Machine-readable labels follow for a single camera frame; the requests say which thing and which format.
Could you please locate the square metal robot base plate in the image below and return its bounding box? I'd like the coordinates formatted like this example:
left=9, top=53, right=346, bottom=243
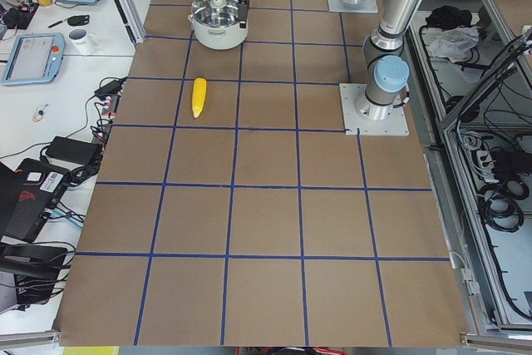
left=339, top=83, right=409, bottom=136

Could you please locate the black pen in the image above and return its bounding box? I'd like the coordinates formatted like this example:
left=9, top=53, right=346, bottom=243
left=47, top=19, right=68, bottom=28

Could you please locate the black round pouch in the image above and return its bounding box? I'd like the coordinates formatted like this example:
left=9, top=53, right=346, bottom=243
left=66, top=14, right=91, bottom=27

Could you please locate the black laptop with red logo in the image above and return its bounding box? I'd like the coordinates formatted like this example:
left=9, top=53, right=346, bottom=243
left=1, top=158, right=70, bottom=243

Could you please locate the black power adapter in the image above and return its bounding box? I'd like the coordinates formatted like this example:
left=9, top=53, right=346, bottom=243
left=46, top=136, right=101, bottom=165

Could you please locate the coiled black cable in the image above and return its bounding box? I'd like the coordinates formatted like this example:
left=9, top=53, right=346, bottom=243
left=477, top=180, right=525, bottom=232

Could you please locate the glass pot lid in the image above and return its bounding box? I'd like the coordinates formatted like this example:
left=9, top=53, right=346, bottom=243
left=191, top=0, right=239, bottom=27

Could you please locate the black cloth bundle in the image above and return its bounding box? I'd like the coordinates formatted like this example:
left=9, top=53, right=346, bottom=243
left=426, top=5, right=472, bottom=30

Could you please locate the white cooking pot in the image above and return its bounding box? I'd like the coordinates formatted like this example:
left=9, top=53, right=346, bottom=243
left=188, top=13, right=249, bottom=50

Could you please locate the yellow corn cob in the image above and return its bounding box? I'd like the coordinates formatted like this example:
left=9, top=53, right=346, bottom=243
left=191, top=77, right=207, bottom=119

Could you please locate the white mug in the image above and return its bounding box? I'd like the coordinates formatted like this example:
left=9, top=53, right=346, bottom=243
left=68, top=28, right=100, bottom=56

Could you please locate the black docking device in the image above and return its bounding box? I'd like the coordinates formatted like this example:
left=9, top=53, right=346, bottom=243
left=1, top=243, right=71, bottom=310

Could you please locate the black power strip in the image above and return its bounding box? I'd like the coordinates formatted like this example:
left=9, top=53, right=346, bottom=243
left=91, top=94, right=121, bottom=147

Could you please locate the near blue teach pendant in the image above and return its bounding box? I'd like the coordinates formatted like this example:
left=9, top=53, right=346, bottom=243
left=1, top=33, right=66, bottom=86

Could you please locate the white crumpled cloth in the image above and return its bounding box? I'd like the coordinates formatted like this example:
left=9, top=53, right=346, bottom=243
left=427, top=27, right=479, bottom=62

